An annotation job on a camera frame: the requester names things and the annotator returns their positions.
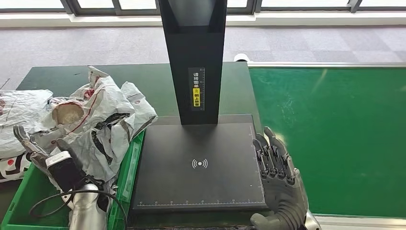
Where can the white parcel with black letters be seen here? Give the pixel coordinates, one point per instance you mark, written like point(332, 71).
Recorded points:
point(9, 168)

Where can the black inbound scanner machine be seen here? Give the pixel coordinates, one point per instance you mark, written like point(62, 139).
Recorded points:
point(199, 177)

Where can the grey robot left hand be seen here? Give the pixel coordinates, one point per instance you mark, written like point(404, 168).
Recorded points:
point(38, 155)

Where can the white conveyor roller end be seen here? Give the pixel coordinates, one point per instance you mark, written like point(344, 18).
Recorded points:
point(242, 57)

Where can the yellow black ruler label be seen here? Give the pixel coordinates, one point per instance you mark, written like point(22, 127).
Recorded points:
point(196, 95)

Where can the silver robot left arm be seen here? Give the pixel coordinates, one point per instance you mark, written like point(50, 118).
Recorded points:
point(85, 206)

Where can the dark window frame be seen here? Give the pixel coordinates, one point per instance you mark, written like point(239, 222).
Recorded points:
point(95, 11)

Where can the white parcel with red dots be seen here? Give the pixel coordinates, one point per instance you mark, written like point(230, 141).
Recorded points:
point(95, 127)

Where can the green plastic crate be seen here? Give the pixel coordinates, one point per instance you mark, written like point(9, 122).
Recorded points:
point(127, 177)

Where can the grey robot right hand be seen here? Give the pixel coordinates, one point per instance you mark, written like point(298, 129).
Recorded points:
point(282, 193)

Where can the white window sill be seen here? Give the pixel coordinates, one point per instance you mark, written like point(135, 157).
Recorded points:
point(285, 19)

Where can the large grey crumpled parcel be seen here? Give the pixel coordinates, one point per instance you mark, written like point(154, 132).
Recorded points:
point(19, 108)

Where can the green conveyor belt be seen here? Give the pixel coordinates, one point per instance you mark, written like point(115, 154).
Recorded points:
point(333, 127)

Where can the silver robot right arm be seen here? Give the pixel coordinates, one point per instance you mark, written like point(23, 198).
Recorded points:
point(312, 222)

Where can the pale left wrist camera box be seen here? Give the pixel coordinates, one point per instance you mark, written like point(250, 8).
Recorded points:
point(62, 168)

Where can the silver conveyor side rail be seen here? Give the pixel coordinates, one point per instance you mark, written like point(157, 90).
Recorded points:
point(364, 222)
point(317, 64)

